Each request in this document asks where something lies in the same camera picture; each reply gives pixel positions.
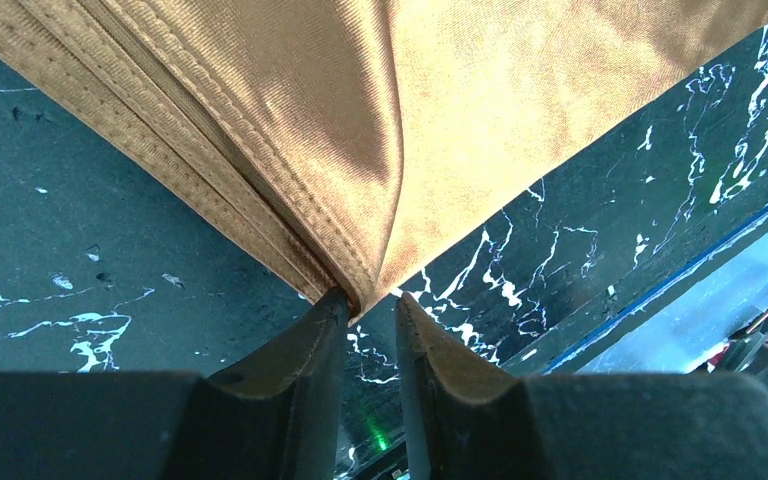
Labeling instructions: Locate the orange cloth napkin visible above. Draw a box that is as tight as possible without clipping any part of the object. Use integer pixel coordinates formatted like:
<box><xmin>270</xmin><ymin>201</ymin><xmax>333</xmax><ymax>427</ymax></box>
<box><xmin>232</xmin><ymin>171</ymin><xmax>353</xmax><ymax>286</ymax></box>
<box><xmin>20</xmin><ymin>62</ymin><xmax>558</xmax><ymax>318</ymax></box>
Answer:
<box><xmin>0</xmin><ymin>1</ymin><xmax>768</xmax><ymax>318</ymax></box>

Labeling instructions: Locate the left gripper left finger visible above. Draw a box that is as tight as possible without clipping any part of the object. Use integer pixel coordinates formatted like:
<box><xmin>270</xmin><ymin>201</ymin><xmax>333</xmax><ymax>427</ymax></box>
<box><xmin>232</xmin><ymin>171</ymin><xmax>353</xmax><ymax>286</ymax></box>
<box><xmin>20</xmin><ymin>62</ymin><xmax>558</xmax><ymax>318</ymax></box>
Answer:
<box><xmin>161</xmin><ymin>287</ymin><xmax>349</xmax><ymax>479</ymax></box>

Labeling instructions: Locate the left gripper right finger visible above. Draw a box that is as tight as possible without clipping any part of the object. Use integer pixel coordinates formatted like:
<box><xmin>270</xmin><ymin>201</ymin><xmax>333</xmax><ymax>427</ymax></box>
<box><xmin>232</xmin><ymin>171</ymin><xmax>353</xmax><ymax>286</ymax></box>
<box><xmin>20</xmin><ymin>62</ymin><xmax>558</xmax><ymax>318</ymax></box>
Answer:
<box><xmin>395</xmin><ymin>294</ymin><xmax>554</xmax><ymax>479</ymax></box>

